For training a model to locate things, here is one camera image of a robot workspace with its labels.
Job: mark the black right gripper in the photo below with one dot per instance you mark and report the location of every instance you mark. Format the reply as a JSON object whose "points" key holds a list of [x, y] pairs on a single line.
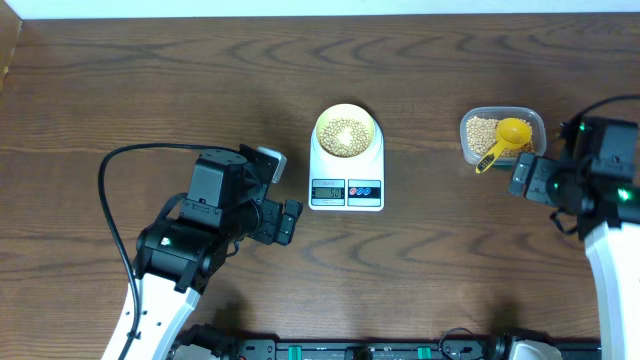
{"points": [[536, 186]]}

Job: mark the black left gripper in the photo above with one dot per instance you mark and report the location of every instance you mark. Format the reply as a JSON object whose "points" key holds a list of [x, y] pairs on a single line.
{"points": [[267, 229]]}

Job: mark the yellow plastic measuring scoop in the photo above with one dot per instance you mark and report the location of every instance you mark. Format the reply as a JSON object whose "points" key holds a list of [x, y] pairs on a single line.
{"points": [[511, 134]]}

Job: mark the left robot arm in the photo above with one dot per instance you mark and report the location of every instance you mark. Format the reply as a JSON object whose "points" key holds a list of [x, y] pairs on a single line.
{"points": [[193, 235]]}

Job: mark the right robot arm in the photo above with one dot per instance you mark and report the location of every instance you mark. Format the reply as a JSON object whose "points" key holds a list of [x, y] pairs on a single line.
{"points": [[593, 182]]}

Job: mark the white digital kitchen scale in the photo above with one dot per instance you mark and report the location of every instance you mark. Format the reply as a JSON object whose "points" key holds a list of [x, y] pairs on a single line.
{"points": [[347, 184]]}

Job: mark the soybeans in bowl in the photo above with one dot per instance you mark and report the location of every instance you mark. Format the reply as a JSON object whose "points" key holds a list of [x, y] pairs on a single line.
{"points": [[345, 137]]}

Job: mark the pale yellow plastic bowl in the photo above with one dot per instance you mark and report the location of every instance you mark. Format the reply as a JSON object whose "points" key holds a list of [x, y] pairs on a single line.
{"points": [[349, 111]]}

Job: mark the clear plastic container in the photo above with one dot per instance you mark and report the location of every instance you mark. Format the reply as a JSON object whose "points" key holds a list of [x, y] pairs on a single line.
{"points": [[532, 118]]}

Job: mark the soybeans in container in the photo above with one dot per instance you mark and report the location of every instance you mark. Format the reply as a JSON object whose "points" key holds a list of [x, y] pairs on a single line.
{"points": [[481, 136]]}

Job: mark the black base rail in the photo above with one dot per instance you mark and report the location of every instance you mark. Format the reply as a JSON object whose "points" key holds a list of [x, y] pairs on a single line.
{"points": [[206, 342]]}

